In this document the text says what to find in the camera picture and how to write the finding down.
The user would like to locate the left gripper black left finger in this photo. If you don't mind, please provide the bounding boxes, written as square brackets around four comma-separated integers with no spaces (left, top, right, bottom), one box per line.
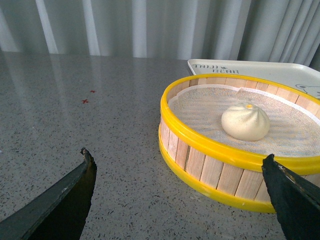
[0,148,97,240]

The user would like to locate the white steamed bun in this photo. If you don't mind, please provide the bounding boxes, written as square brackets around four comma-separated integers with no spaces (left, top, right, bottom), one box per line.
[221,103,271,142]

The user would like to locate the yellow rimmed bamboo steamer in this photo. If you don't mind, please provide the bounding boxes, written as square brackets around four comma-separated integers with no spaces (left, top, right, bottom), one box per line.
[158,73,320,213]

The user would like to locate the grey pleated curtain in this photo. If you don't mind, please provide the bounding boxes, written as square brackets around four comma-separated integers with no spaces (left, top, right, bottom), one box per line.
[0,0,320,70]

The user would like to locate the white bear print tray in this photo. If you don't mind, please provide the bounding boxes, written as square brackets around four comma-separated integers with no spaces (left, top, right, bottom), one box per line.
[187,59,320,99]

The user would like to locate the white mesh steamer liner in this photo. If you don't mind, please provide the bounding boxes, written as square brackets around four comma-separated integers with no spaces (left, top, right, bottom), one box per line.
[168,84,320,158]

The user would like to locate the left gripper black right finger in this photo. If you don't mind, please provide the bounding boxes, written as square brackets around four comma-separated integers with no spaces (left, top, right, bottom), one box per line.
[261,154,320,240]

